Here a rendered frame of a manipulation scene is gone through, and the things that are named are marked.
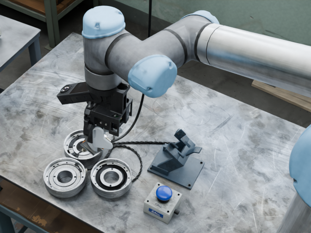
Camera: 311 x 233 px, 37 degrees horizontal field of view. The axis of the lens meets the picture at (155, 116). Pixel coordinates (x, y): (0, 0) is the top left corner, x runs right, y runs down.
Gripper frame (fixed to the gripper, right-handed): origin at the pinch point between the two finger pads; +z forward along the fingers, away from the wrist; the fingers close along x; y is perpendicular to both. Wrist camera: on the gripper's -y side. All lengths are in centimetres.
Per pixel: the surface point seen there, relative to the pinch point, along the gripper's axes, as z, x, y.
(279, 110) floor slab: 94, 136, 43
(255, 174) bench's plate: 16.8, 20.7, 37.2
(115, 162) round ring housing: 14.0, 6.4, 2.0
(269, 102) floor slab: 94, 140, 36
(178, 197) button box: 12.7, 2.2, 21.2
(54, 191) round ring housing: 13.9, -8.4, -7.5
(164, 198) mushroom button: 10.1, -1.4, 18.5
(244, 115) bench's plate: 16, 41, 29
